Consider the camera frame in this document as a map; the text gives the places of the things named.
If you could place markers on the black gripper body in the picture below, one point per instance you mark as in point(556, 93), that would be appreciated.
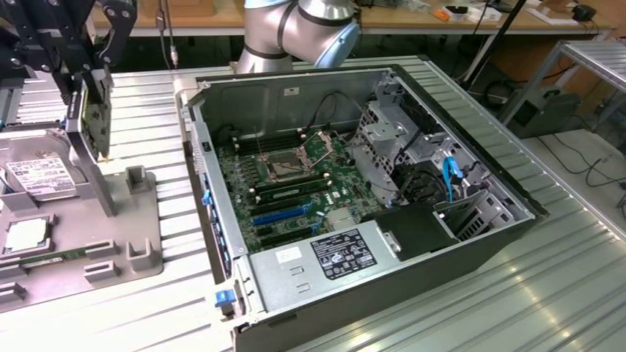
point(53, 22)

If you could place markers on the black graphics card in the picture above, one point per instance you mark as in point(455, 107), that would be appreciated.
point(89, 128)

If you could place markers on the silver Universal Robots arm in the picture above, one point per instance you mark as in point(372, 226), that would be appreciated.
point(293, 33)

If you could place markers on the hard disk with label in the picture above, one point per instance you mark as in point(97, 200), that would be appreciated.
point(38, 172)

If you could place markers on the silver CPU chip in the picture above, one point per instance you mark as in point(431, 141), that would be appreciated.
point(26, 236)

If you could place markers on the grey parts rack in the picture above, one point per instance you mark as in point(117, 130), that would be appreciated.
point(121, 238)

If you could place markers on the green RAM stick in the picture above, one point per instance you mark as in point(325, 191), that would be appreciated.
point(44, 257)

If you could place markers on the CPU socket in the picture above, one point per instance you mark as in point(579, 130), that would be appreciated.
point(285, 165)

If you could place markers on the metal socket cover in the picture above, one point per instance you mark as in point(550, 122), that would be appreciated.
point(317, 143)

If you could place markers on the installed RAM stick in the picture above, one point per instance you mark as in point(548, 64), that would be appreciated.
point(291, 190)

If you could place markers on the wooden desk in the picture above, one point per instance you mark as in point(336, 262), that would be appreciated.
point(400, 22)

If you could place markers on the green motherboard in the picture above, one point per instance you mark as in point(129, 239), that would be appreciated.
point(337, 183)

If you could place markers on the metal disk bay cage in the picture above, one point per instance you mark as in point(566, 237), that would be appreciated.
point(385, 139)

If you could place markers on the blue case latch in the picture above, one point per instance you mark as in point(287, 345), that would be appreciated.
point(221, 297)

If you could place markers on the silver chipset heat sink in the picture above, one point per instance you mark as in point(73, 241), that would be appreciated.
point(341, 219)

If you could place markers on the grey power supply unit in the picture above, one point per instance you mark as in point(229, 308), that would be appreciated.
point(303, 267)

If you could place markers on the orange and white box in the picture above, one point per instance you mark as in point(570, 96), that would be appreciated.
point(468, 12)

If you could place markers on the black stand pole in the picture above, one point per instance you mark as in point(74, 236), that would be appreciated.
point(494, 40)

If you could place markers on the open black PC case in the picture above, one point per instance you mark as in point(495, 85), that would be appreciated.
point(488, 146)

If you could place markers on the black box on floor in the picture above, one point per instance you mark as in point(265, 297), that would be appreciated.
point(542, 113)

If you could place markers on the black power adapter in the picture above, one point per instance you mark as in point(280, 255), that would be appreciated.
point(582, 12)

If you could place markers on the grey metal rail frame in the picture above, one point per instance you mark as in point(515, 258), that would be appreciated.
point(9, 102)

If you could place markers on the metal frame side table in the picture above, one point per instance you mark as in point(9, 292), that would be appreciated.
point(591, 55)

